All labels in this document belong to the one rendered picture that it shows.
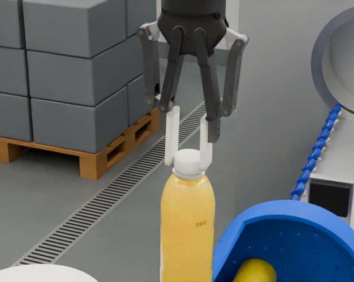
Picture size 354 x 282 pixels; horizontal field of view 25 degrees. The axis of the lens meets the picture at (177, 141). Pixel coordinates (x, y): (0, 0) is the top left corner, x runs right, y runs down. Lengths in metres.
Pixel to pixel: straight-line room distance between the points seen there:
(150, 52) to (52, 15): 3.18
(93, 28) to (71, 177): 0.83
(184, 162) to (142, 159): 3.56
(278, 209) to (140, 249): 2.33
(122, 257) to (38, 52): 1.22
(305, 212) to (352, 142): 1.10
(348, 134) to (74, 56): 1.95
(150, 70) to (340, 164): 1.40
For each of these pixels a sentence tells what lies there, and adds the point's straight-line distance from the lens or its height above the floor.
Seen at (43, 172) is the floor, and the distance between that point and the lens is 4.47.
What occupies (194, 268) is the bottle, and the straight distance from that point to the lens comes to 1.07.
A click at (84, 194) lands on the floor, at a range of 4.19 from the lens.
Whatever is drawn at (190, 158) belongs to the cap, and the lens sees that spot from 1.01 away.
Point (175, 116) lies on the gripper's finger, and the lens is 1.00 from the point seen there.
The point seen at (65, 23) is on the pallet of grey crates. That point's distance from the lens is 4.12.
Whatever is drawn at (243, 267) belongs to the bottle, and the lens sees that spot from 1.43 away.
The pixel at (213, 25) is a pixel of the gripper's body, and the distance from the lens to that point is 0.94.
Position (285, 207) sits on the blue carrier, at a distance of 1.40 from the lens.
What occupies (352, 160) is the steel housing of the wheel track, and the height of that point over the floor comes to 0.93.
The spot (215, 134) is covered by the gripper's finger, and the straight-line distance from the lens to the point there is 0.99.
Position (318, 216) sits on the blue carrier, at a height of 1.23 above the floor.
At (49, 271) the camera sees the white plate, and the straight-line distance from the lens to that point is 1.61.
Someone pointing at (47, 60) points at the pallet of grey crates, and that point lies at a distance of 4.24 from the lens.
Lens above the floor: 1.88
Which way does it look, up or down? 23 degrees down
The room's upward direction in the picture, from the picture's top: straight up
